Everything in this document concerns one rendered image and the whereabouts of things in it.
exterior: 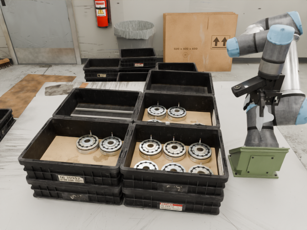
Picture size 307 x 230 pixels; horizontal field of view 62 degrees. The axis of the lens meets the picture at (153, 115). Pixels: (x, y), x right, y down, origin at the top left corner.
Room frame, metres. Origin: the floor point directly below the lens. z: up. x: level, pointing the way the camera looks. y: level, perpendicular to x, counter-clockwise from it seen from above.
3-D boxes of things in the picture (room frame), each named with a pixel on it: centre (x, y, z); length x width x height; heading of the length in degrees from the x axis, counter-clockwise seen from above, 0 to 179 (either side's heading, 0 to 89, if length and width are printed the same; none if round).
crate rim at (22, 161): (0.83, 0.31, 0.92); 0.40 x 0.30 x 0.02; 84
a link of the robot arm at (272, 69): (0.82, -0.40, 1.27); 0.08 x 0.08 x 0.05
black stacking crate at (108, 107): (1.13, 0.28, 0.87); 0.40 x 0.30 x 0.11; 84
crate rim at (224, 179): (0.79, -0.09, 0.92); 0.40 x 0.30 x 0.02; 84
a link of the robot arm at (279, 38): (0.82, -0.41, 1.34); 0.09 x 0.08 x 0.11; 154
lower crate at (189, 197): (0.79, -0.09, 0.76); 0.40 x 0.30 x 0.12; 84
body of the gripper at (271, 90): (0.81, -0.41, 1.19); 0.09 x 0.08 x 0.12; 94
